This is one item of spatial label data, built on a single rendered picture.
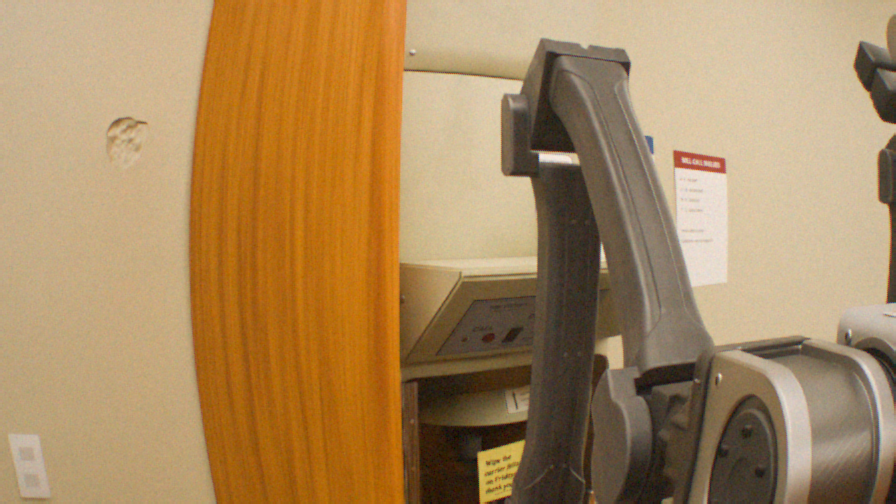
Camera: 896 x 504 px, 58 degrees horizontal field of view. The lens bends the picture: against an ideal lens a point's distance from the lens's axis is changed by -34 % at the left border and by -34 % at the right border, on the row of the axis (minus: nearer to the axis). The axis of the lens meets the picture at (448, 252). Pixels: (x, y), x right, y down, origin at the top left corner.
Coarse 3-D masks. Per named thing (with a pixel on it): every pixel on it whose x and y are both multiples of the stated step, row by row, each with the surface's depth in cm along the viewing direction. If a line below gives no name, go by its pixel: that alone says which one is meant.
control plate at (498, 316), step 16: (480, 304) 115; (496, 304) 116; (512, 304) 118; (528, 304) 119; (464, 320) 116; (480, 320) 117; (496, 320) 119; (512, 320) 120; (528, 320) 122; (464, 336) 118; (480, 336) 120; (496, 336) 121; (528, 336) 124; (448, 352) 119; (464, 352) 121
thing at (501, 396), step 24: (600, 360) 136; (432, 384) 121; (456, 384) 123; (480, 384) 125; (504, 384) 127; (528, 384) 129; (432, 408) 122; (456, 408) 124; (480, 408) 126; (504, 408) 128; (432, 432) 122; (456, 432) 124; (480, 432) 126; (504, 432) 128; (432, 456) 122; (456, 456) 124; (432, 480) 122; (456, 480) 124
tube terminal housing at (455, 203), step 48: (432, 96) 121; (480, 96) 125; (432, 144) 121; (480, 144) 125; (432, 192) 122; (480, 192) 126; (528, 192) 130; (432, 240) 122; (480, 240) 126; (528, 240) 130
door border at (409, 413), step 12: (408, 384) 120; (408, 396) 120; (408, 408) 120; (408, 420) 120; (408, 432) 120; (408, 444) 120; (408, 456) 120; (408, 468) 120; (408, 480) 120; (408, 492) 120
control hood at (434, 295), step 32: (416, 288) 116; (448, 288) 111; (480, 288) 113; (512, 288) 115; (608, 288) 125; (416, 320) 116; (448, 320) 115; (608, 320) 131; (416, 352) 117; (480, 352) 123
